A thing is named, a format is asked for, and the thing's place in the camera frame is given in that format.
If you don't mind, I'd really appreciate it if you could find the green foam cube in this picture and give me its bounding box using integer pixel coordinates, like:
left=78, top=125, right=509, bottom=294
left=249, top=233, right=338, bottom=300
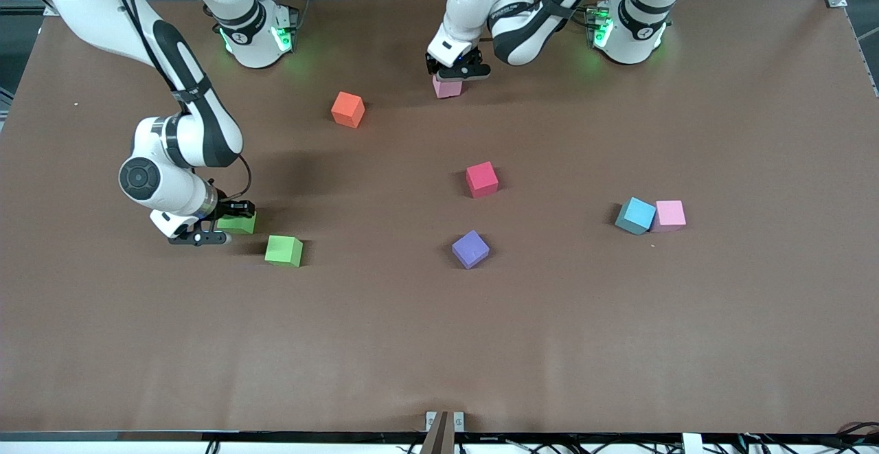
left=217, top=212, right=258, bottom=235
left=264, top=234, right=304, bottom=268

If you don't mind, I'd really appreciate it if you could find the red foam cube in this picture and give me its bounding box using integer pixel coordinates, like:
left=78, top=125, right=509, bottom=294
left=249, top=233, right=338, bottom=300
left=465, top=161, right=500, bottom=199

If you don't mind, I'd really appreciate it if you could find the purple foam cube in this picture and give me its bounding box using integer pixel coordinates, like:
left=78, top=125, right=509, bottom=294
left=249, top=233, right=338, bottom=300
left=450, top=229, right=491, bottom=271

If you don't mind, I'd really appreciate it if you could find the orange foam cube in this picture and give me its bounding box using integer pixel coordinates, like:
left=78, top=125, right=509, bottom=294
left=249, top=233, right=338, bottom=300
left=330, top=91, right=366, bottom=130

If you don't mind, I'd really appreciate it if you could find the blue foam cube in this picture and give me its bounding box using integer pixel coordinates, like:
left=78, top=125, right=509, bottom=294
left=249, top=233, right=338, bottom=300
left=614, top=196, right=657, bottom=236

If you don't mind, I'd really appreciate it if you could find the large table cover sheet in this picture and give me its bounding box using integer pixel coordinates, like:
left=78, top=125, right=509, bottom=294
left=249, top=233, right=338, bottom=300
left=0, top=0, right=879, bottom=434

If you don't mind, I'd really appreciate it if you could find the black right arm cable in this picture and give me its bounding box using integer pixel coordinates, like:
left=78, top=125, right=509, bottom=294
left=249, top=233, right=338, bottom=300
left=103, top=0, right=253, bottom=202

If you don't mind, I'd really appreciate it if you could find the small metal bracket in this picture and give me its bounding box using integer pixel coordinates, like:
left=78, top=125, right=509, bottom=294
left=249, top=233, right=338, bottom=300
left=425, top=411, right=466, bottom=433

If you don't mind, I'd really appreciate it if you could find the black cable bundle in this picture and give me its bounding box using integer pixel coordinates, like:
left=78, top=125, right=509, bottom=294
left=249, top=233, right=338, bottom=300
left=738, top=421, right=879, bottom=454

